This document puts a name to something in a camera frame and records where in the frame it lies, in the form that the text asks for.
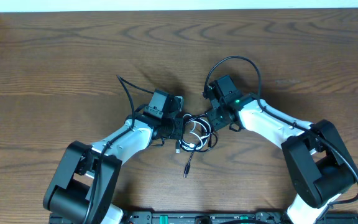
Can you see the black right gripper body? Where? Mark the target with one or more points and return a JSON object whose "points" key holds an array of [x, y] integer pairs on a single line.
{"points": [[216, 118]]}

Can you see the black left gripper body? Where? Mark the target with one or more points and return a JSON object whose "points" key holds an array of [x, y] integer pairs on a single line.
{"points": [[172, 129]]}

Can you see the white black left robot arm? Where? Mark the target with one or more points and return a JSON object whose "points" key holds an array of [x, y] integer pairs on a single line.
{"points": [[83, 184]]}

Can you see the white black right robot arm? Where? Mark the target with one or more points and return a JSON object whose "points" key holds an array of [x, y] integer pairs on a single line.
{"points": [[321, 169]]}

